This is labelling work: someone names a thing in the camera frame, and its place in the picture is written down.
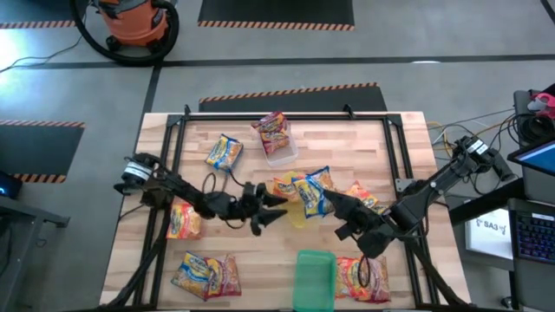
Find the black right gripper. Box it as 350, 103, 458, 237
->
323, 189, 396, 260

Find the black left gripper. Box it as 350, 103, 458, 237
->
216, 181, 289, 237

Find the clear plastic container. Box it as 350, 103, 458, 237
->
258, 125, 300, 168

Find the green plastic container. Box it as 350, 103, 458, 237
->
291, 248, 338, 312

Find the pink Maruchan ramen pack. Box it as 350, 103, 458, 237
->
363, 255, 392, 304

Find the yellow plastic container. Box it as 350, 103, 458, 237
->
277, 171, 317, 230

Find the black hazard-striped floor mat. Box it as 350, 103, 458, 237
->
198, 0, 356, 32
198, 81, 389, 114
0, 0, 77, 30
0, 120, 87, 184

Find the black side desk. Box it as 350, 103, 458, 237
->
448, 172, 555, 312

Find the white SA3 paper sign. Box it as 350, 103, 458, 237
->
464, 207, 515, 261

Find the black backlit keyboard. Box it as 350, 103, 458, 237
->
513, 210, 555, 265

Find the laptop with blue screen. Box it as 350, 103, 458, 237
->
506, 139, 555, 178

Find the pink plastic object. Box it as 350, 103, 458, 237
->
526, 92, 555, 120

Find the orange shop vacuum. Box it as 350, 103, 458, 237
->
93, 0, 170, 53

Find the black side table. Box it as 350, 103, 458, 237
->
0, 194, 71, 312

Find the black device with blue light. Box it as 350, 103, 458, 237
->
0, 170, 24, 200

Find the black metal table frame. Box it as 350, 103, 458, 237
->
103, 103, 473, 312

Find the black coiled cable bundle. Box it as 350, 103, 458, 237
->
518, 113, 555, 147

